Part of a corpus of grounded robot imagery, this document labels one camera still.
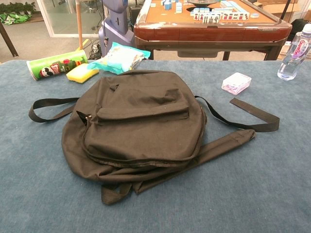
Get black fabric backpack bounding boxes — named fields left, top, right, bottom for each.
left=28, top=69, right=280, bottom=205

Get clear water bottle purple label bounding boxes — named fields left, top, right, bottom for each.
left=277, top=23, right=311, bottom=81

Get blue grey pedestal machine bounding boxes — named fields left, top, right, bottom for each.
left=98, top=0, right=136, bottom=58

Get yellow sponge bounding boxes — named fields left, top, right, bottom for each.
left=66, top=63, right=100, bottom=84

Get green Pringles can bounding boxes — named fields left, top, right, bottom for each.
left=26, top=50, right=88, bottom=81

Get blue felt table cover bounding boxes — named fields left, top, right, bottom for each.
left=0, top=59, right=311, bottom=233

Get dark round bowl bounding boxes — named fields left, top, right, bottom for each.
left=187, top=0, right=221, bottom=7

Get teal plastic snack package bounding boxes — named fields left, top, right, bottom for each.
left=87, top=41, right=151, bottom=75

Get green plastic sheet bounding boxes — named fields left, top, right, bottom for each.
left=0, top=13, right=32, bottom=25

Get clear plastic box purple contents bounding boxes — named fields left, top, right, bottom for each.
left=221, top=72, right=252, bottom=96

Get brown mahjong table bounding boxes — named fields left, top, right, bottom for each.
left=133, top=0, right=293, bottom=61

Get wooden pole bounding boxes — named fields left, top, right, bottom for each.
left=75, top=0, right=84, bottom=48

